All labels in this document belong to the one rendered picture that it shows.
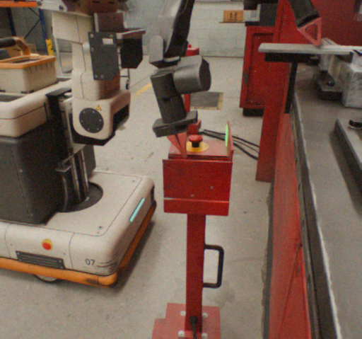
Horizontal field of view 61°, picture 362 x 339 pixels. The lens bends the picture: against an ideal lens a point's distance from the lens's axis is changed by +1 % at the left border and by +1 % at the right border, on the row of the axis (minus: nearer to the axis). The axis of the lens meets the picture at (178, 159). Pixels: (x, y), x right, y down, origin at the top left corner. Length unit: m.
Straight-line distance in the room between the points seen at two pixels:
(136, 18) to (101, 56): 7.61
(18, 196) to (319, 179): 1.15
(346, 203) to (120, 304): 1.13
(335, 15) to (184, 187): 1.52
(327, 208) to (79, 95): 0.99
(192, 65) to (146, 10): 8.03
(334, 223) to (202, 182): 0.36
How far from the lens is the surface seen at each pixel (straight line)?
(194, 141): 0.81
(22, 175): 1.33
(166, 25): 0.70
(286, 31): 2.01
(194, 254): 0.95
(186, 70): 0.64
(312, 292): 0.43
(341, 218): 0.45
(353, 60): 1.06
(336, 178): 0.55
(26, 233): 1.47
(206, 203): 0.75
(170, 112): 0.68
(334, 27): 2.03
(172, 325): 1.23
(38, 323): 1.49
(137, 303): 1.44
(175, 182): 0.72
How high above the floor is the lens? 1.12
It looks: 26 degrees down
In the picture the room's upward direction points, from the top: straight up
